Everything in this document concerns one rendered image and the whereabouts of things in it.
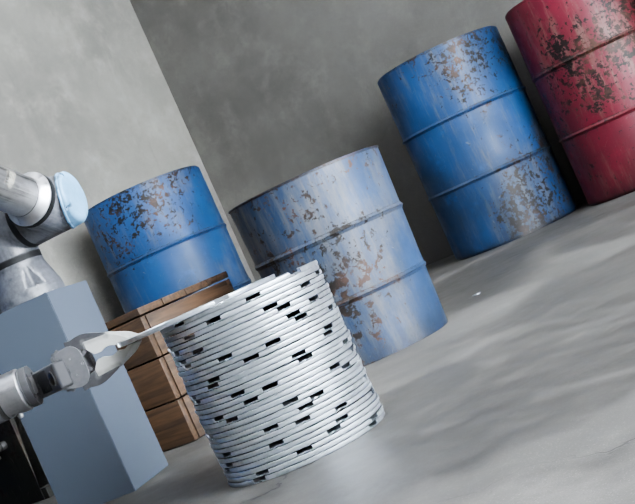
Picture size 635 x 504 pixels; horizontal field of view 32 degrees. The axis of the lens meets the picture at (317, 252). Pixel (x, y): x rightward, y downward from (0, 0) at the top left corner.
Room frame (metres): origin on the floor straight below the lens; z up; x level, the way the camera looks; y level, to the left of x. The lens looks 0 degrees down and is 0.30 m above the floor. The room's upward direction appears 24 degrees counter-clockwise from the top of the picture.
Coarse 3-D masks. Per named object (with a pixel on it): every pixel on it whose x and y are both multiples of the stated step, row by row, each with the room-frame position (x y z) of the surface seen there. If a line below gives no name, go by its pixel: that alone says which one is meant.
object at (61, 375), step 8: (48, 368) 1.78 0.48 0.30; (56, 368) 1.77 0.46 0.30; (64, 368) 1.78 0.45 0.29; (40, 376) 1.83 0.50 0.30; (48, 376) 1.78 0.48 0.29; (56, 376) 1.77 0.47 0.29; (64, 376) 1.77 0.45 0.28; (40, 384) 1.84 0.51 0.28; (48, 384) 1.81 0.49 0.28; (56, 384) 1.78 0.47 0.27; (64, 384) 1.77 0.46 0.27; (72, 384) 1.78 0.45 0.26; (40, 392) 1.86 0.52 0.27; (48, 392) 1.82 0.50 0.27; (56, 392) 1.86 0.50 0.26
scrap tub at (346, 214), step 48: (288, 192) 2.61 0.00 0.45; (336, 192) 2.61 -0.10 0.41; (384, 192) 2.69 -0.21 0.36; (288, 240) 2.63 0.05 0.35; (336, 240) 2.61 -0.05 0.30; (384, 240) 2.65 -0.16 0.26; (336, 288) 2.62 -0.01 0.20; (384, 288) 2.63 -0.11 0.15; (432, 288) 2.75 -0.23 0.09; (384, 336) 2.62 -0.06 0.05
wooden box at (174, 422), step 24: (192, 288) 2.83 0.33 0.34; (216, 288) 2.90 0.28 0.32; (144, 312) 2.66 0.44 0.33; (168, 312) 2.73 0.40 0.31; (144, 360) 2.67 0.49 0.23; (168, 360) 2.67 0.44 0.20; (144, 384) 2.69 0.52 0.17; (168, 384) 2.65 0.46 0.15; (144, 408) 2.70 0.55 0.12; (168, 408) 2.66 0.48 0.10; (192, 408) 2.67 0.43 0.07; (168, 432) 2.68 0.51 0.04; (192, 432) 2.65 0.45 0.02
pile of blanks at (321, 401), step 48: (288, 288) 1.75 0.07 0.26; (192, 336) 1.81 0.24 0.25; (240, 336) 1.80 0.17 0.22; (288, 336) 1.73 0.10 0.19; (336, 336) 1.79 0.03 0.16; (192, 384) 1.79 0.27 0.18; (240, 384) 1.81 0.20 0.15; (288, 384) 1.72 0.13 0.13; (336, 384) 1.75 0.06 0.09; (240, 432) 1.74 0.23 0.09; (288, 432) 1.72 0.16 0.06; (336, 432) 1.73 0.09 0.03; (240, 480) 1.77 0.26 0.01
